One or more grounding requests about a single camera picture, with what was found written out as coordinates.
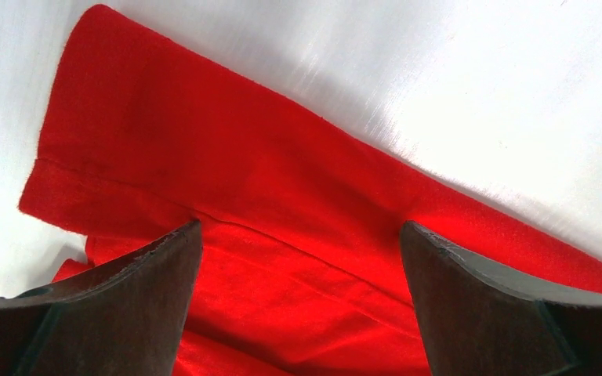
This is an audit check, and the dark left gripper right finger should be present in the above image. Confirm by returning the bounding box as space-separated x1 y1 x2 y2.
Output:
400 222 602 375

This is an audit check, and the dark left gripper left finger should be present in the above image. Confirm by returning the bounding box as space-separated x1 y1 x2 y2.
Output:
0 222 202 375

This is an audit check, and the red t-shirt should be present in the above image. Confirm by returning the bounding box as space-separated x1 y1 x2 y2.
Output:
19 5 602 375

